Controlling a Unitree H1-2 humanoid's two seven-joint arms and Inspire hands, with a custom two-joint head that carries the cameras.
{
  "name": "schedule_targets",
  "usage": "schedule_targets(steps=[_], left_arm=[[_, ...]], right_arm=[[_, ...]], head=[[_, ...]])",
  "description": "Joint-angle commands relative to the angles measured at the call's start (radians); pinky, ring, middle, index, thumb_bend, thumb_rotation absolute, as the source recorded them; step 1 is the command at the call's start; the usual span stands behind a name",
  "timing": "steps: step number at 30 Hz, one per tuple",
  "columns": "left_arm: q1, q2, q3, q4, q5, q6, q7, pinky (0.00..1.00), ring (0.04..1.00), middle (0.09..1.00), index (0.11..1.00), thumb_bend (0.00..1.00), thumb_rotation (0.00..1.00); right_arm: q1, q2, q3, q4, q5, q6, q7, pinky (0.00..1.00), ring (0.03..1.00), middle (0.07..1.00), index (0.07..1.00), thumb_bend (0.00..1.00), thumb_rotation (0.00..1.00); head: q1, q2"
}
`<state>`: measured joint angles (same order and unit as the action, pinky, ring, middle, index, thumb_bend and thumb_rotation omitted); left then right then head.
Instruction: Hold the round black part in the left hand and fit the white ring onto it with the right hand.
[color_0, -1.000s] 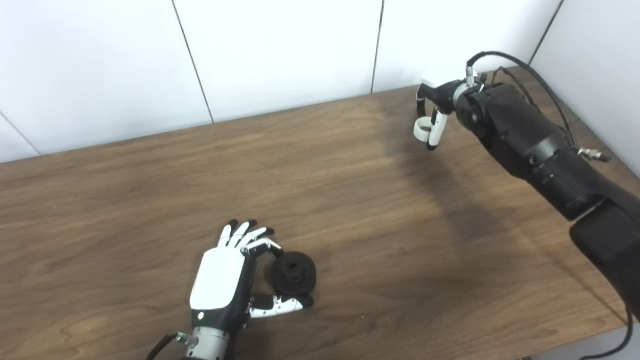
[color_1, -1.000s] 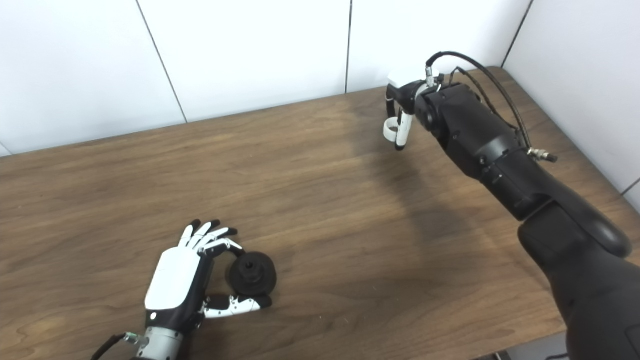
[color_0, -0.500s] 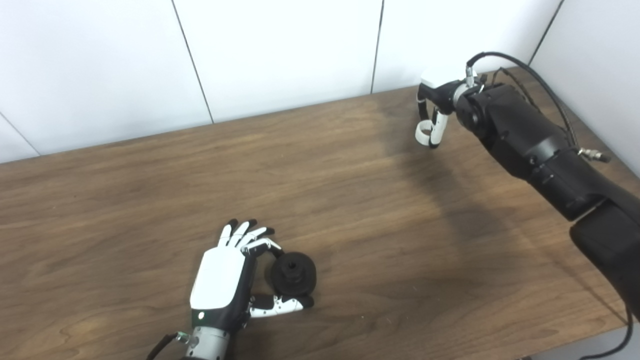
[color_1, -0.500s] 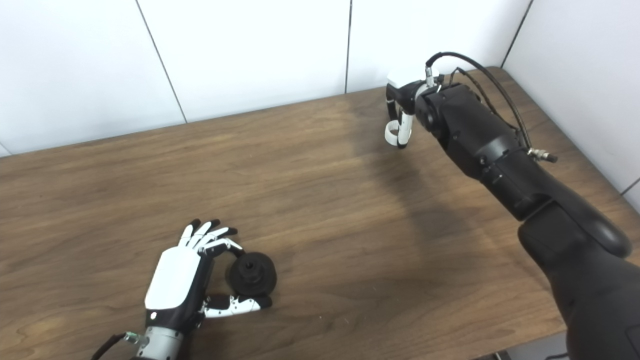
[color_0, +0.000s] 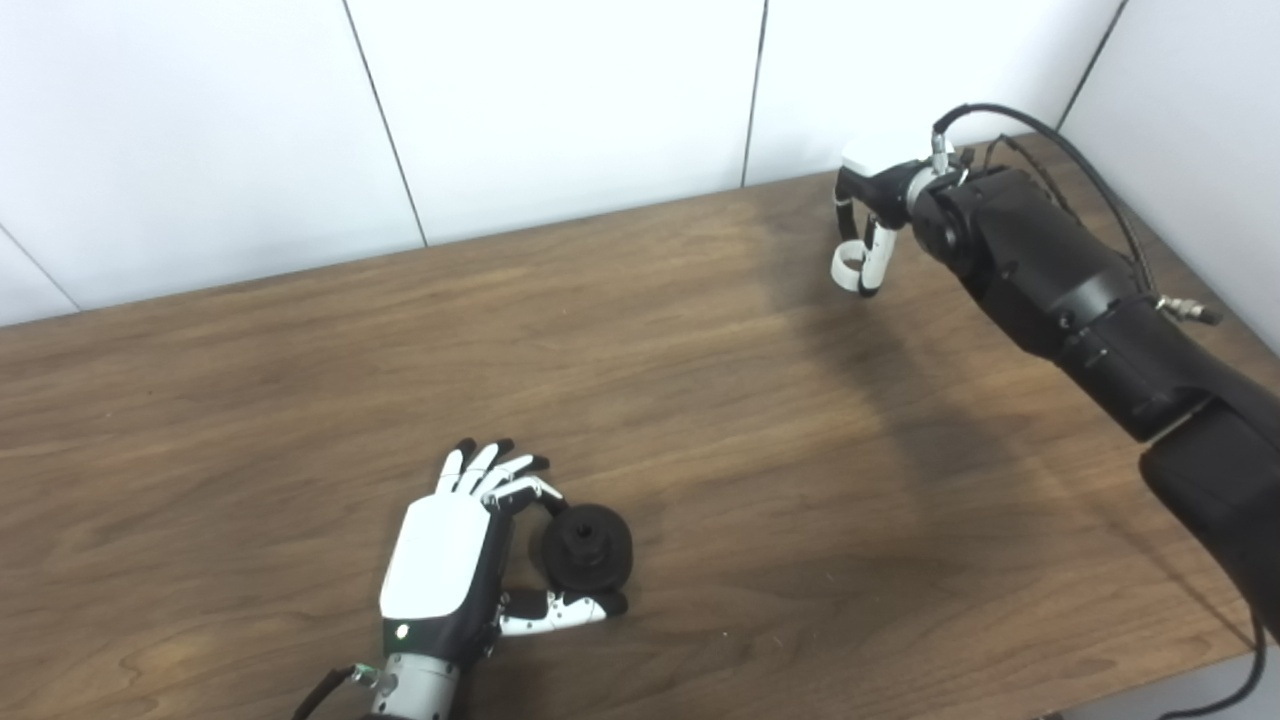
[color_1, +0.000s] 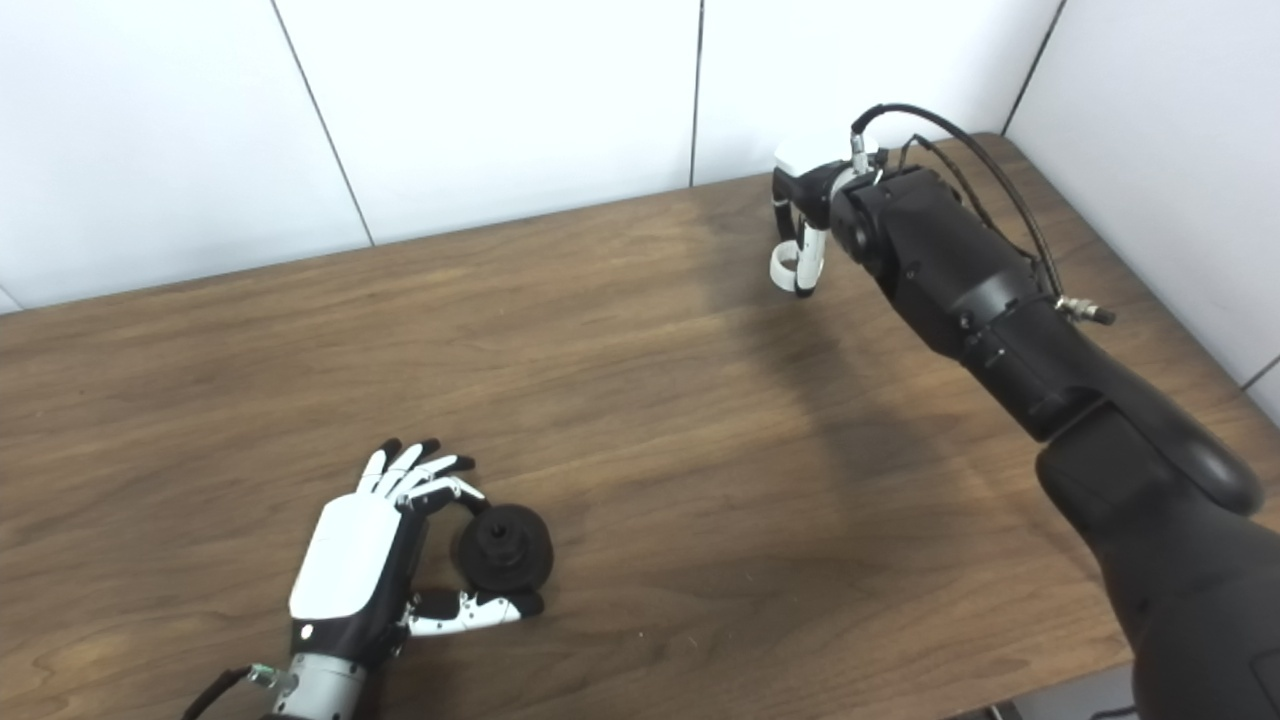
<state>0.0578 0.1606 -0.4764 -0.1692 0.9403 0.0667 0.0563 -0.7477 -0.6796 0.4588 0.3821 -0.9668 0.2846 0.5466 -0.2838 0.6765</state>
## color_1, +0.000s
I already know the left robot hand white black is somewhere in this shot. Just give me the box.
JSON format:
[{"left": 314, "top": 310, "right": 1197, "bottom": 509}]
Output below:
[{"left": 288, "top": 438, "right": 546, "bottom": 666}]

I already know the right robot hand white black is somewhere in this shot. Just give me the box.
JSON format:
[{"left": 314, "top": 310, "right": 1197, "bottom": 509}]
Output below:
[{"left": 771, "top": 140, "right": 881, "bottom": 299}]

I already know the round black plastic part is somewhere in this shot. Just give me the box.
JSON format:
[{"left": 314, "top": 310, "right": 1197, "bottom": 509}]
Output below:
[{"left": 450, "top": 504, "right": 556, "bottom": 594}]

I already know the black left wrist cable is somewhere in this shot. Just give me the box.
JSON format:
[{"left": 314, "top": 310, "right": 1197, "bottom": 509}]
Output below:
[{"left": 180, "top": 665, "right": 276, "bottom": 720}]

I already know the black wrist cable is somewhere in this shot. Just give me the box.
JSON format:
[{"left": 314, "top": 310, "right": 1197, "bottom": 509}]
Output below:
[
  {"left": 851, "top": 103, "right": 1117, "bottom": 327},
  {"left": 180, "top": 665, "right": 276, "bottom": 720}
]

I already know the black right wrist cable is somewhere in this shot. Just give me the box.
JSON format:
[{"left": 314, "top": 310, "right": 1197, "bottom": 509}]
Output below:
[{"left": 851, "top": 103, "right": 1117, "bottom": 327}]

